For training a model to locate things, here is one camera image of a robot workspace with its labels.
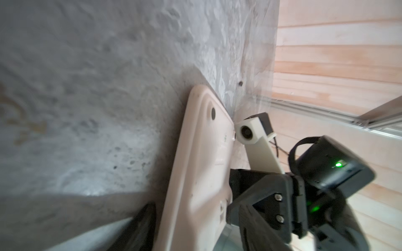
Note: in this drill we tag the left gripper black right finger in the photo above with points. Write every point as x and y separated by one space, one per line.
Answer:
256 233

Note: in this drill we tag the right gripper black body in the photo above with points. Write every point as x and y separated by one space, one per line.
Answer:
311 198

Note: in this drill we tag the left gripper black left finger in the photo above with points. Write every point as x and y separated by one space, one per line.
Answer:
140 232

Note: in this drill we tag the pale pink calculator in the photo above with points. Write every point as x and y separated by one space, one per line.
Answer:
194 213

